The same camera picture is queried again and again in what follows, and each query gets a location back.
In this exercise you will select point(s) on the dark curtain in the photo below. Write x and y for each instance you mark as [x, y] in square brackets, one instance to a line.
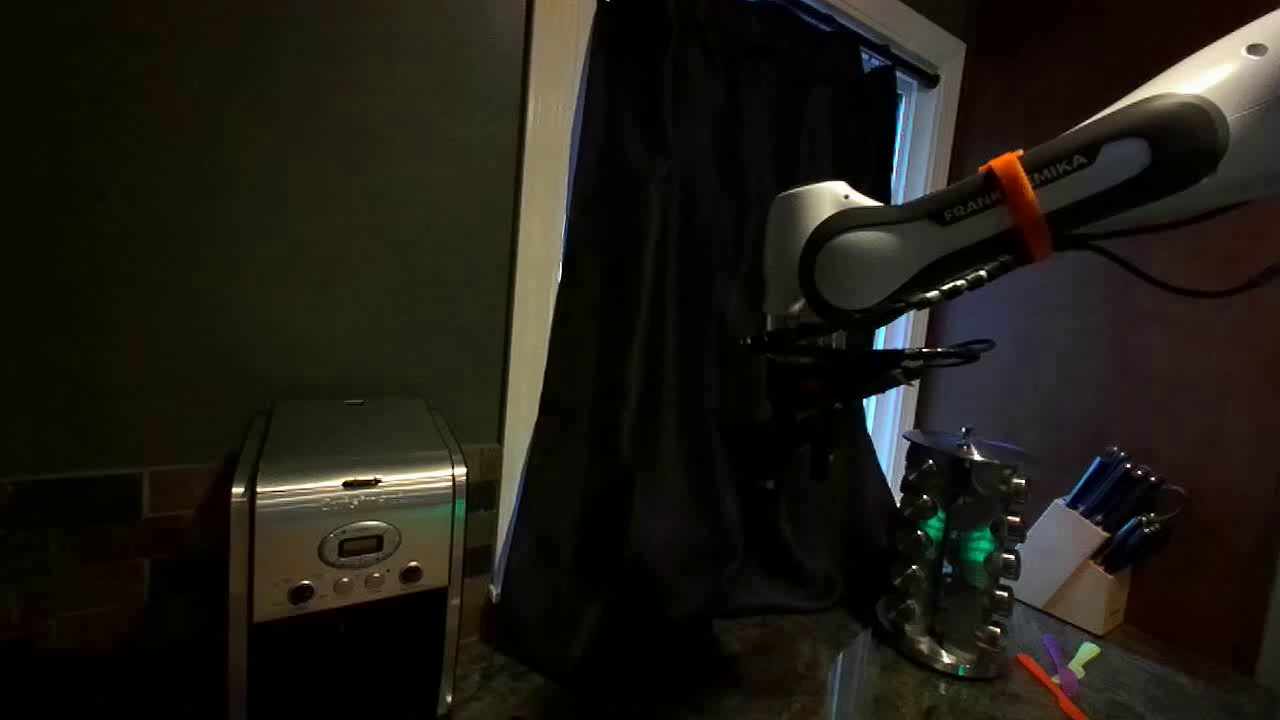
[678, 475]

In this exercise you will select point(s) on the wooden knife block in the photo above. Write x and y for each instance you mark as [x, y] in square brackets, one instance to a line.
[1063, 574]

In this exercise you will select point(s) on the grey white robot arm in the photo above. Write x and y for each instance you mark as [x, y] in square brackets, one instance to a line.
[839, 266]

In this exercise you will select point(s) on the black handled knife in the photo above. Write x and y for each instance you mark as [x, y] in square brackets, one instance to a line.
[1138, 537]
[1093, 483]

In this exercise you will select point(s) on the steel revolving spice rack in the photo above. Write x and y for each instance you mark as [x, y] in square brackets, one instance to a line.
[953, 554]

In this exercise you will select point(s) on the orange plastic knife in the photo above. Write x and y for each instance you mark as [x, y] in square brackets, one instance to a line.
[1063, 703]

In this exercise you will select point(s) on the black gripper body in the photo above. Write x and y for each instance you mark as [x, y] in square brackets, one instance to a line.
[820, 369]

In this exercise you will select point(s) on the purple plastic knife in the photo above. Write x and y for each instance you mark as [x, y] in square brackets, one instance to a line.
[1054, 659]

